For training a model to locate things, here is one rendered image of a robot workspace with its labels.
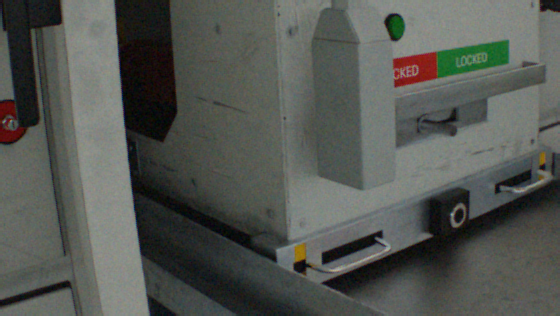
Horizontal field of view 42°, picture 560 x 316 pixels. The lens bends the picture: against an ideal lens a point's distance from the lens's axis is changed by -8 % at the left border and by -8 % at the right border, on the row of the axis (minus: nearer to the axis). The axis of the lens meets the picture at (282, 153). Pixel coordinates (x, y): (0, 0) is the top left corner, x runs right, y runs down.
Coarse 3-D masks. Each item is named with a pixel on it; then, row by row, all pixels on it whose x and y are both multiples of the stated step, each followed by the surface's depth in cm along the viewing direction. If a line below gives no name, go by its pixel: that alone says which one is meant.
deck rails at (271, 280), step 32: (544, 192) 115; (160, 224) 102; (192, 224) 94; (192, 256) 96; (224, 256) 90; (256, 256) 84; (224, 288) 91; (256, 288) 86; (288, 288) 80; (320, 288) 76
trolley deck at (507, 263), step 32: (480, 224) 106; (512, 224) 105; (544, 224) 104; (160, 256) 102; (416, 256) 97; (448, 256) 96; (480, 256) 95; (512, 256) 94; (544, 256) 93; (160, 288) 99; (192, 288) 91; (352, 288) 90; (384, 288) 89; (416, 288) 88; (448, 288) 87; (480, 288) 86; (512, 288) 86; (544, 288) 85
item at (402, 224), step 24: (504, 168) 105; (528, 168) 110; (432, 192) 97; (480, 192) 103; (504, 192) 107; (528, 192) 111; (360, 216) 90; (384, 216) 92; (408, 216) 94; (264, 240) 85; (336, 240) 87; (360, 240) 90; (384, 240) 92; (408, 240) 95; (288, 264) 84; (336, 264) 88
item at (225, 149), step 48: (192, 0) 90; (240, 0) 82; (192, 48) 93; (240, 48) 84; (192, 96) 95; (240, 96) 86; (144, 144) 109; (192, 144) 97; (240, 144) 88; (192, 192) 100; (240, 192) 90; (288, 240) 85
